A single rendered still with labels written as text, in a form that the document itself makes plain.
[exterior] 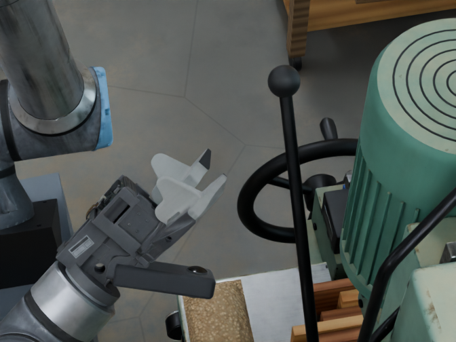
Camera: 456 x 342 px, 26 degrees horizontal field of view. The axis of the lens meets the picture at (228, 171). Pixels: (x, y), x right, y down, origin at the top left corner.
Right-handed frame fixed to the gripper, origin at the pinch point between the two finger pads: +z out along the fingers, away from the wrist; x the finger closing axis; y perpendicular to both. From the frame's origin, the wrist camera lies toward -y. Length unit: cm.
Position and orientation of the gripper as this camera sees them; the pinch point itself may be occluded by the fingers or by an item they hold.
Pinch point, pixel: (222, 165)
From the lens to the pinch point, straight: 110.0
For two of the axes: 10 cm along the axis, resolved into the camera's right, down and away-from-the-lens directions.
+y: -7.3, -6.5, -2.3
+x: -1.3, -2.0, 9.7
